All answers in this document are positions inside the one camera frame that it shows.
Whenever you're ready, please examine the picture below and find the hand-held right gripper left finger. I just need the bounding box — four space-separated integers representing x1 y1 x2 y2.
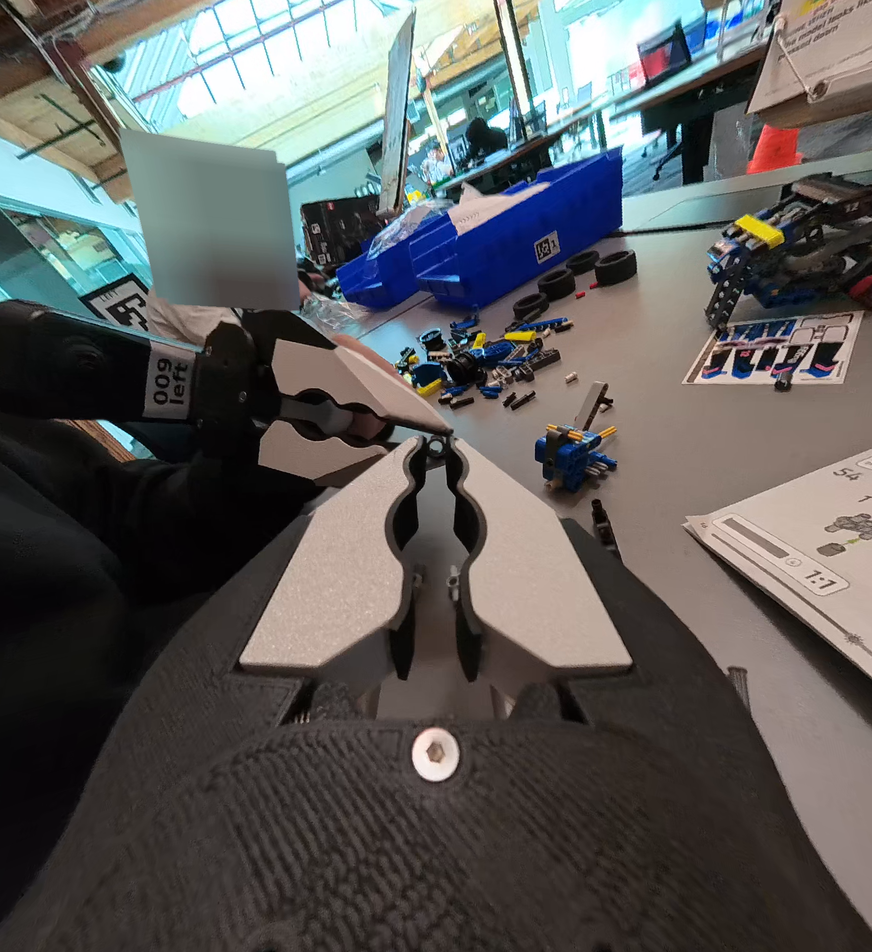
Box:
239 437 430 681

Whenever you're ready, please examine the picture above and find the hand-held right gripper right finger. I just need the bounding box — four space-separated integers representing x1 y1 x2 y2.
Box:
439 437 634 681

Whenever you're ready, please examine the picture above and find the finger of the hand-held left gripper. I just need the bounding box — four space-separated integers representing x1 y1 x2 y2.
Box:
257 416 411 488
271 338 455 440

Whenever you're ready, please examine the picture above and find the person's left forearm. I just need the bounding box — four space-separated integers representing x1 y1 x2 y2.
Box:
0 402 325 618

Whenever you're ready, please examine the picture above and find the black lego beam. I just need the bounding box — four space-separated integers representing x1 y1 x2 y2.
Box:
591 498 623 559

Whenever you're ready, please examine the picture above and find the pile of loose lego pieces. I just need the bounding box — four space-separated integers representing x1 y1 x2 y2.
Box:
395 316 578 410

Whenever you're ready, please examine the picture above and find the small blue lego assembly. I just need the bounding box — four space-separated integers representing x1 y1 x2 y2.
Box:
534 381 619 493

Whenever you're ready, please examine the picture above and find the open lego instruction booklet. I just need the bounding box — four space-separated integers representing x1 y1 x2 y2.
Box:
683 437 872 715

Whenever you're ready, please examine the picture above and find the lego sticker sheet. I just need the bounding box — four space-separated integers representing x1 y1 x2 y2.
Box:
682 311 865 385

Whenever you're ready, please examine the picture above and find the blue lego vehicle chassis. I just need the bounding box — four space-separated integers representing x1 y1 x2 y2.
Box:
704 173 872 332

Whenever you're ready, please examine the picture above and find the person's left hand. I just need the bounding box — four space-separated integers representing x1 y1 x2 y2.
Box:
330 333 401 443

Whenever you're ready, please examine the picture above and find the clear plastic bag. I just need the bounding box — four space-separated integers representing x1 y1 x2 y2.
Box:
298 286 370 332
365 189 467 257

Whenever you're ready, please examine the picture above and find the framed black white marker sign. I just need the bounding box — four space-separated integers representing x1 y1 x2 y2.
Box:
79 274 154 332

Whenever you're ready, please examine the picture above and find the blue plastic bin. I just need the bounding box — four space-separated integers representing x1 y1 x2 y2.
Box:
410 147 624 309
335 201 455 307

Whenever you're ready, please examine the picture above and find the black cardboard box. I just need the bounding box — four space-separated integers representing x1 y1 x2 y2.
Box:
301 195 385 269

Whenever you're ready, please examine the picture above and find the white paper sheet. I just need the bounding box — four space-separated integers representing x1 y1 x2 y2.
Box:
447 178 556 235

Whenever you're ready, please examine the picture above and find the standing display board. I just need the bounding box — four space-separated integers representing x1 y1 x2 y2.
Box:
376 7 418 220

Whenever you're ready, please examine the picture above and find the orange traffic cone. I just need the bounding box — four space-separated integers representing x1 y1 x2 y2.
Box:
747 122 805 176

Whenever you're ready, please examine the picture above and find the paper instruction poster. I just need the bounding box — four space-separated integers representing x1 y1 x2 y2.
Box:
747 0 872 129

